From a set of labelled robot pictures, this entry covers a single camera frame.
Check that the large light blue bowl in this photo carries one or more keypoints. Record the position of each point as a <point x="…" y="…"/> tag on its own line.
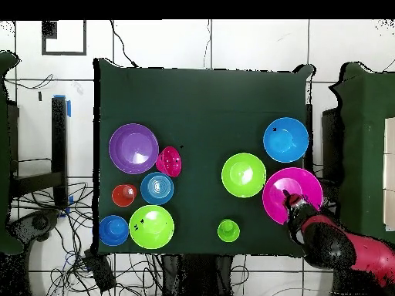
<point x="286" y="140"/>

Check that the black power box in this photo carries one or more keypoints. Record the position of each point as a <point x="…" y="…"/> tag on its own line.
<point x="101" y="271"/>

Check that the dark green tablecloth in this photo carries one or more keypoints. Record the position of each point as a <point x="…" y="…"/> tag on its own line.
<point x="200" y="92"/>

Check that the black pedestal leg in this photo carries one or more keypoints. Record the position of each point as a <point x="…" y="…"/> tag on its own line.
<point x="34" y="225"/>

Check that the large pink plastic bowl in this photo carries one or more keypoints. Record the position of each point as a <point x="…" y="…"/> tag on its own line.
<point x="277" y="197"/>

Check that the black square floor frame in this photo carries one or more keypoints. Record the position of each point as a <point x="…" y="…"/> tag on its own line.
<point x="43" y="37"/>

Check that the neighbouring green covered table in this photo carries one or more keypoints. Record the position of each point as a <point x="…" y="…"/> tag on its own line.
<point x="4" y="185"/>
<point x="367" y="138"/>

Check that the small crimson plastic bowl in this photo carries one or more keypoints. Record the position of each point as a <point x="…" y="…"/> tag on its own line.
<point x="168" y="162"/>

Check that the small dark blue bowl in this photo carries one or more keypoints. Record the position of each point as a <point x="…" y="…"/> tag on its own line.
<point x="113" y="231"/>

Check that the white box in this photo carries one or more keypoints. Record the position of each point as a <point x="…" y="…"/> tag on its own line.
<point x="389" y="172"/>

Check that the black metal stand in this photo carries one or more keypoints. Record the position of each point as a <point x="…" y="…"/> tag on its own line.
<point x="59" y="138"/>

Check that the blue straight-sided bowl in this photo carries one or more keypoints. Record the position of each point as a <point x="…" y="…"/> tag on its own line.
<point x="157" y="188"/>

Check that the orange plastic cup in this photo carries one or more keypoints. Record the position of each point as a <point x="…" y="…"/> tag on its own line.
<point x="123" y="195"/>

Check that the green plastic bowl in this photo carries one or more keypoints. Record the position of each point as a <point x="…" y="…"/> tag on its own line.
<point x="243" y="175"/>
<point x="151" y="228"/>

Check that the wide purple plastic bowl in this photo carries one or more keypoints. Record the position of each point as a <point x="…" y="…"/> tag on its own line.
<point x="133" y="148"/>

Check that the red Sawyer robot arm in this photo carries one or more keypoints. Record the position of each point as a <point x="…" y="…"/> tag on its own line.
<point x="333" y="243"/>

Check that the green plastic cup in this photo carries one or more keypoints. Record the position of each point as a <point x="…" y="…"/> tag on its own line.
<point x="228" y="231"/>

